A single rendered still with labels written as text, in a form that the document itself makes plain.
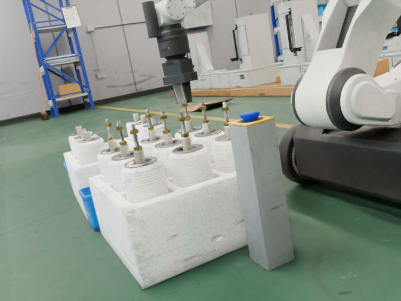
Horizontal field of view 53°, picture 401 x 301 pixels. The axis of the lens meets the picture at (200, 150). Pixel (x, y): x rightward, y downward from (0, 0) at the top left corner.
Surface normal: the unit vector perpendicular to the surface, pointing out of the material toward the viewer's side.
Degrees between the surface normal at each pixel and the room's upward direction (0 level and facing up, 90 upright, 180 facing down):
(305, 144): 90
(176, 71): 90
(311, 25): 67
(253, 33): 90
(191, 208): 90
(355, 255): 0
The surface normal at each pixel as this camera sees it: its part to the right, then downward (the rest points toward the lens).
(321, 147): -0.88, 0.25
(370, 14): 0.31, 0.52
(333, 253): -0.18, -0.96
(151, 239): 0.45, 0.12
